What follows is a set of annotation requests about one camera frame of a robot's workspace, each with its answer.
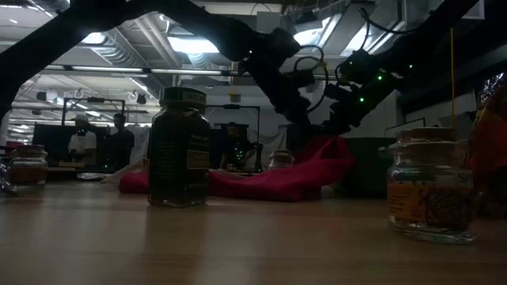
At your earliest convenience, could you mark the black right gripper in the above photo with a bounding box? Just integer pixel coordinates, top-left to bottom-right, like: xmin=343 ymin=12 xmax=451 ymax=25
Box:
xmin=323 ymin=85 xmax=368 ymax=135

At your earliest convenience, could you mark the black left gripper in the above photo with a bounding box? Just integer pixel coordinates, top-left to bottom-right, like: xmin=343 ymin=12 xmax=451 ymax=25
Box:
xmin=276 ymin=78 xmax=318 ymax=134

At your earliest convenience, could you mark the cork-stoppered glass spice jar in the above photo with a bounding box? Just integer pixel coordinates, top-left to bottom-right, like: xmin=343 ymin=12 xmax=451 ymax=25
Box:
xmin=8 ymin=144 xmax=49 ymax=187
xmin=384 ymin=127 xmax=478 ymax=245
xmin=268 ymin=148 xmax=296 ymax=172

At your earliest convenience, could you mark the orange foil spice packet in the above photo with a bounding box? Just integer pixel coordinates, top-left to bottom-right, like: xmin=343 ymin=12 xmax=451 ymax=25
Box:
xmin=467 ymin=72 xmax=507 ymax=219

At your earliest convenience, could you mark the white hanging sheet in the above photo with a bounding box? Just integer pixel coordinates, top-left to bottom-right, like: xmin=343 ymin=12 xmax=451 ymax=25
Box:
xmin=259 ymin=126 xmax=287 ymax=167

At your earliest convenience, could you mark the teal plastic bin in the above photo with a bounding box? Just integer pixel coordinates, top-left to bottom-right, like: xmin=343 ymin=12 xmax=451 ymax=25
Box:
xmin=342 ymin=137 xmax=397 ymax=200

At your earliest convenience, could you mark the whiteboard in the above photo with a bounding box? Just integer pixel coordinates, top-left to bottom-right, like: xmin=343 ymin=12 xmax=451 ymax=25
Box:
xmin=383 ymin=117 xmax=427 ymax=139

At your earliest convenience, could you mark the red cloth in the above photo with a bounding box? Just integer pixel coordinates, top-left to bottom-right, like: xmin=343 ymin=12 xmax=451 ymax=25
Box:
xmin=117 ymin=135 xmax=356 ymax=204

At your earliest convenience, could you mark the grey ceiling box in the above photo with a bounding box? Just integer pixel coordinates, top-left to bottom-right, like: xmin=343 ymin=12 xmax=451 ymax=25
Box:
xmin=256 ymin=10 xmax=283 ymax=35

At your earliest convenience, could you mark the pale pink cloth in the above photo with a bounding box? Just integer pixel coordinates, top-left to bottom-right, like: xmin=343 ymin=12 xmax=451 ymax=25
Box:
xmin=100 ymin=157 xmax=151 ymax=185

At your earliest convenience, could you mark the long ceiling light bar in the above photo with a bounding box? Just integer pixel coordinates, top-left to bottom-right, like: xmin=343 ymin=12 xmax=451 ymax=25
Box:
xmin=39 ymin=63 xmax=341 ymax=83

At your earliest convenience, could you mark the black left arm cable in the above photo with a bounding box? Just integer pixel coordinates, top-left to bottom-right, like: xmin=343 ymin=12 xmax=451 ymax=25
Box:
xmin=292 ymin=43 xmax=330 ymax=115

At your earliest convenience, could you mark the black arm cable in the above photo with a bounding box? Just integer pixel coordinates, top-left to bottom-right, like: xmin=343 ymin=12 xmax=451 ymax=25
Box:
xmin=358 ymin=6 xmax=421 ymax=36
xmin=292 ymin=43 xmax=330 ymax=115

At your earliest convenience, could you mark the black gantry frame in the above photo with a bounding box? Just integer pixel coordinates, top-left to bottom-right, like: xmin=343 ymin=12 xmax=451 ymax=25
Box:
xmin=201 ymin=103 xmax=261 ymax=171

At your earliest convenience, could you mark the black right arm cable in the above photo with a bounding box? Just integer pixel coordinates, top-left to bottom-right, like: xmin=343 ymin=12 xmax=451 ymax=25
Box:
xmin=358 ymin=6 xmax=421 ymax=36

